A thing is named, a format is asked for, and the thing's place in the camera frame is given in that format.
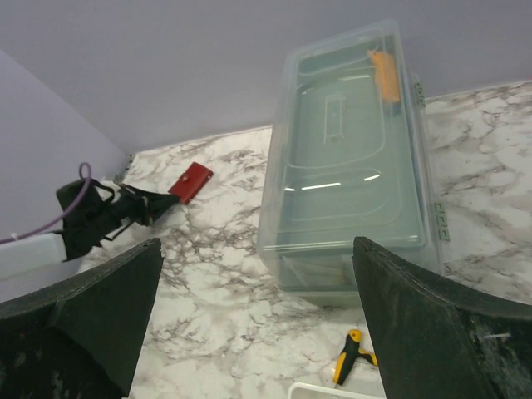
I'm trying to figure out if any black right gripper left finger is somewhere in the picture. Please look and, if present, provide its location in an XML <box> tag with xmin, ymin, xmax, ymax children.
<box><xmin>1</xmin><ymin>239</ymin><xmax>163</xmax><ymax>398</ymax></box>

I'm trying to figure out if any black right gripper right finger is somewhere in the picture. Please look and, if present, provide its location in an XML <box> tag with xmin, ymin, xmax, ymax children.
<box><xmin>353</xmin><ymin>237</ymin><xmax>531</xmax><ymax>398</ymax></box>

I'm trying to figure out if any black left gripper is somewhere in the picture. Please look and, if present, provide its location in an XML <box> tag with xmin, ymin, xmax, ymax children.
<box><xmin>56</xmin><ymin>179</ymin><xmax>180</xmax><ymax>261</ymax></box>

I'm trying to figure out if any red leather card holder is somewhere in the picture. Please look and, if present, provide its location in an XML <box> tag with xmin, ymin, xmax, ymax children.
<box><xmin>168</xmin><ymin>162</ymin><xmax>214</xmax><ymax>204</ymax></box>

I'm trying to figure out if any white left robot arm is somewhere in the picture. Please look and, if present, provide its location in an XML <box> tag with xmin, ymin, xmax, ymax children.
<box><xmin>1</xmin><ymin>179</ymin><xmax>180</xmax><ymax>279</ymax></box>

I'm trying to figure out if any white plastic tray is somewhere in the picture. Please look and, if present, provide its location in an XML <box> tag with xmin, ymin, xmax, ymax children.
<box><xmin>287</xmin><ymin>382</ymin><xmax>379</xmax><ymax>399</ymax></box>

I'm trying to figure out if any clear plastic storage box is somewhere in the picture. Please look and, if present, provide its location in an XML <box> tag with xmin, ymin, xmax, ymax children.
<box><xmin>257</xmin><ymin>20</ymin><xmax>449</xmax><ymax>308</ymax></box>

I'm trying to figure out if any orange tool inside box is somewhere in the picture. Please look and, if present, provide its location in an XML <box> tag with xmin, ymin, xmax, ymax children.
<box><xmin>367</xmin><ymin>50</ymin><xmax>401</xmax><ymax>104</ymax></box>

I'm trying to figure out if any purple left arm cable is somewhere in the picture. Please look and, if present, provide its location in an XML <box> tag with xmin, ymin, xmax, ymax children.
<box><xmin>0</xmin><ymin>162</ymin><xmax>92</xmax><ymax>244</ymax></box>

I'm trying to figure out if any yellow black handled tool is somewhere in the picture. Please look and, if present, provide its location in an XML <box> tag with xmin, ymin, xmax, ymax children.
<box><xmin>333</xmin><ymin>329</ymin><xmax>378</xmax><ymax>386</ymax></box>

